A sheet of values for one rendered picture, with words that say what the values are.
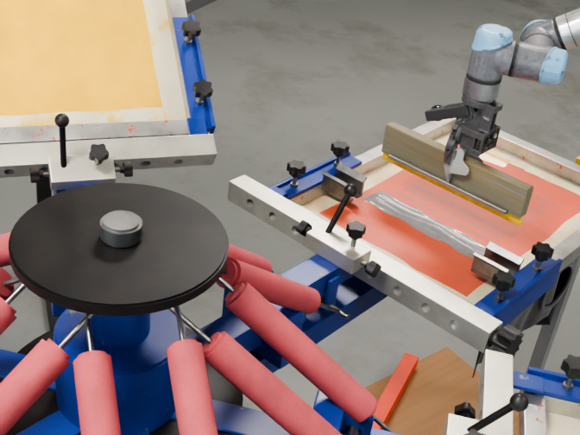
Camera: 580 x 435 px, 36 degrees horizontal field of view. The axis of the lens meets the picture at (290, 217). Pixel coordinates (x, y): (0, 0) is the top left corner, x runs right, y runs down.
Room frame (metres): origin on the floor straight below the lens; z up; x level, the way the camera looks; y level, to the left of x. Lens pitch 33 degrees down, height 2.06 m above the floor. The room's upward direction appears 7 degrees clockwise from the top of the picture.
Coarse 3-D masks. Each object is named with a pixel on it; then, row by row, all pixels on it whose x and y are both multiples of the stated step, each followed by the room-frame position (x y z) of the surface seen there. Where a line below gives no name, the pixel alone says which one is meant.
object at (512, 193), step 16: (400, 128) 1.88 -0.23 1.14; (384, 144) 1.89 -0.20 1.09; (400, 144) 1.87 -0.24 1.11; (416, 144) 1.84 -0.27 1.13; (432, 144) 1.82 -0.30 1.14; (416, 160) 1.83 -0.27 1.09; (432, 160) 1.81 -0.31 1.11; (464, 160) 1.76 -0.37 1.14; (464, 176) 1.75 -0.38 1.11; (480, 176) 1.73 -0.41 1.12; (496, 176) 1.71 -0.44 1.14; (512, 176) 1.71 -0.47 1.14; (480, 192) 1.73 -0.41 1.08; (496, 192) 1.70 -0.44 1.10; (512, 192) 1.68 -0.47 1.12; (528, 192) 1.67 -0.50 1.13; (512, 208) 1.67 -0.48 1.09
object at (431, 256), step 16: (528, 176) 2.08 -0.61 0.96; (544, 192) 2.00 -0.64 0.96; (560, 192) 2.01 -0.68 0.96; (560, 208) 1.93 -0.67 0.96; (576, 208) 1.94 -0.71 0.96; (448, 224) 1.78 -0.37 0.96; (544, 224) 1.84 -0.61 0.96; (560, 224) 1.85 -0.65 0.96; (416, 240) 1.70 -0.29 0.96; (432, 240) 1.71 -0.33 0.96; (480, 240) 1.73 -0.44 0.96; (512, 240) 1.75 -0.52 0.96; (528, 240) 1.76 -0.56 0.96; (544, 240) 1.77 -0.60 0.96; (400, 256) 1.62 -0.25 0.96; (416, 256) 1.63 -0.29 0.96; (432, 256) 1.64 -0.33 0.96; (448, 256) 1.65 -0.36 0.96; (464, 256) 1.66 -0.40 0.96; (432, 272) 1.58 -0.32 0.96; (448, 272) 1.59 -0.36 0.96; (464, 272) 1.60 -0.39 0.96; (464, 288) 1.54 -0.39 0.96
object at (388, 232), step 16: (400, 176) 1.99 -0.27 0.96; (416, 176) 2.00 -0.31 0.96; (368, 192) 1.88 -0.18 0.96; (336, 208) 1.79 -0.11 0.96; (352, 208) 1.80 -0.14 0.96; (368, 208) 1.81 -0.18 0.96; (368, 224) 1.74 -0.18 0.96; (384, 224) 1.75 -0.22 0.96; (400, 224) 1.76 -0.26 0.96; (368, 240) 1.67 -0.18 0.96; (384, 240) 1.68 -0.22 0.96; (400, 240) 1.69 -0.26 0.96
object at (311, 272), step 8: (312, 256) 1.46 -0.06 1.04; (320, 256) 1.46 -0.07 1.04; (304, 264) 1.43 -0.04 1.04; (312, 264) 1.43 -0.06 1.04; (320, 264) 1.43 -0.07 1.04; (328, 264) 1.44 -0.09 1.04; (288, 272) 1.39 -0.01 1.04; (296, 272) 1.40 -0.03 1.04; (304, 272) 1.40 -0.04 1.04; (312, 272) 1.40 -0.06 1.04; (320, 272) 1.41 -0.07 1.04; (328, 272) 1.41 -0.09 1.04; (336, 272) 1.43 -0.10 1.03; (344, 272) 1.45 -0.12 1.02; (296, 280) 1.37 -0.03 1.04; (304, 280) 1.38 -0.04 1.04; (312, 280) 1.38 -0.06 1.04; (320, 280) 1.39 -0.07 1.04; (328, 280) 1.41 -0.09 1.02; (344, 280) 1.45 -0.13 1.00; (320, 288) 1.39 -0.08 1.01
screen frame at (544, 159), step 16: (416, 128) 2.21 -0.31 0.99; (432, 128) 2.22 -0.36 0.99; (448, 128) 2.27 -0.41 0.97; (496, 144) 2.22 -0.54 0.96; (512, 144) 2.20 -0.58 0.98; (528, 144) 2.19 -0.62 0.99; (368, 160) 1.99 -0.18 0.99; (384, 160) 2.04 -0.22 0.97; (528, 160) 2.16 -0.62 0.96; (544, 160) 2.13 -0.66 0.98; (560, 160) 2.13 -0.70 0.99; (560, 176) 2.10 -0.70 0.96; (576, 176) 2.07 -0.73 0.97; (304, 192) 1.79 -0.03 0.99; (320, 192) 1.84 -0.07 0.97; (304, 208) 1.72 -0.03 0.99; (576, 240) 1.73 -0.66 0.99; (560, 256) 1.65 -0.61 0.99; (576, 256) 1.71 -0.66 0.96; (416, 272) 1.52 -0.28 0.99
